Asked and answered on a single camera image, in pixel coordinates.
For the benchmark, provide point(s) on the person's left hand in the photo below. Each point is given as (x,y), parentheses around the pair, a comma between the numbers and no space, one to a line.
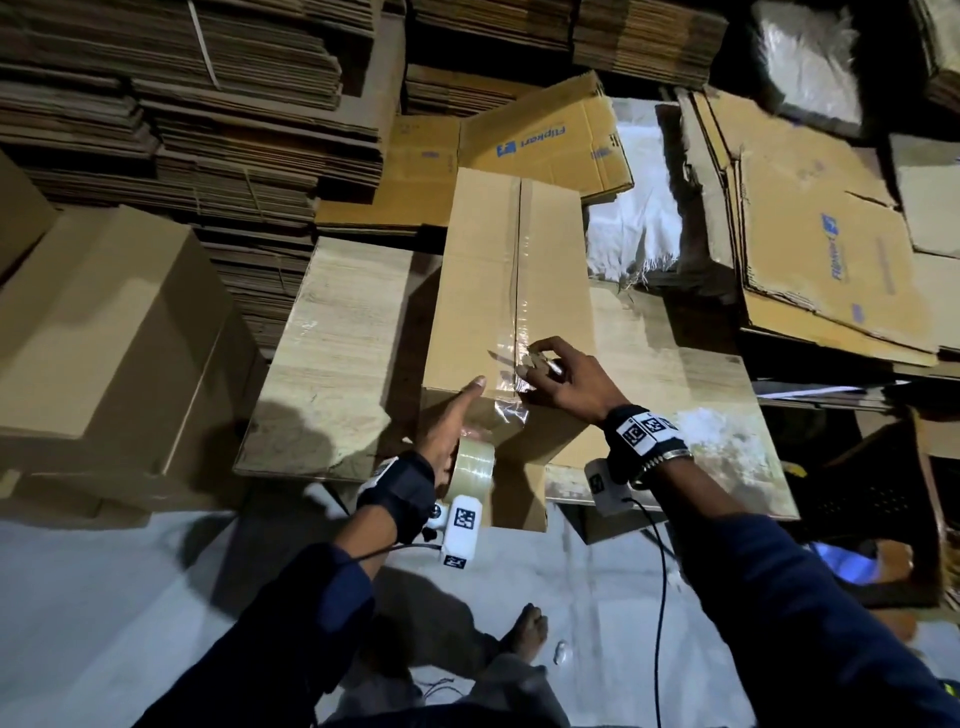
(447,428)

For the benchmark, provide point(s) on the person's right hand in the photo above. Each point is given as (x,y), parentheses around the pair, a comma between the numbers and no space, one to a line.
(578,383)

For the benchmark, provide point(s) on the small metal cutter blade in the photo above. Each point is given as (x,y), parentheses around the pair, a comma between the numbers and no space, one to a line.
(548,362)

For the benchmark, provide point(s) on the clear tape roll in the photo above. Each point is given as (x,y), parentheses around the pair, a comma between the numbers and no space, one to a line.
(473,468)

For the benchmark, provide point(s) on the brown cardboard box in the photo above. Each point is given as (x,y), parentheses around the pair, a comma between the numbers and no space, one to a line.
(465,255)
(105,330)
(18,218)

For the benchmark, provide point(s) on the person's left forearm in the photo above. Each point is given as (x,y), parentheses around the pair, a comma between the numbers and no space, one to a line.
(270,630)

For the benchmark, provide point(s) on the person's right forearm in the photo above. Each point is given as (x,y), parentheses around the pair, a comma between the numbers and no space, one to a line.
(810,615)

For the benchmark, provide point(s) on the person's bare foot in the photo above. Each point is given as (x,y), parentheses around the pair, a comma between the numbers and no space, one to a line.
(525,630)

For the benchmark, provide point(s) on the person's trouser leg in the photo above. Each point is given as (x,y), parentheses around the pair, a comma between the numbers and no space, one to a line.
(480,690)

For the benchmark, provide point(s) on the pile of brown cartons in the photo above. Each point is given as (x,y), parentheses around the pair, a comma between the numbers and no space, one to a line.
(930,195)

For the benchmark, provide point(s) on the stacks of flat cardboard bundles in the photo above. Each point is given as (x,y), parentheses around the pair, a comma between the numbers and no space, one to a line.
(165,135)

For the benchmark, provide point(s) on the plywood work board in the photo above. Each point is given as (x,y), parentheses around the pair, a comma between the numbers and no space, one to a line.
(315,360)

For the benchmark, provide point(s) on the white plastic sack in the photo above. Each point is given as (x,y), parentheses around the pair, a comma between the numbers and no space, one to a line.
(638,195)

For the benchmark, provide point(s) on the yellow carton with blue print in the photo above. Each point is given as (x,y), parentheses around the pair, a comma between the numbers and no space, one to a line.
(548,135)

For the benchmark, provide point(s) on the brown flat carton blue print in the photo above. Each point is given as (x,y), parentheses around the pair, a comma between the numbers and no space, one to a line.
(833,248)

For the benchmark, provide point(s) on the blue glowing device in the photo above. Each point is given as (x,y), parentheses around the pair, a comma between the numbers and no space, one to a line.
(848,564)

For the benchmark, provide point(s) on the clear plastic sheet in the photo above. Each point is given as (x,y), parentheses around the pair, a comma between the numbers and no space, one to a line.
(810,60)

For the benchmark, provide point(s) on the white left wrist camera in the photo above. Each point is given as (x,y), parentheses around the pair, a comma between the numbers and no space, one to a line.
(462,531)

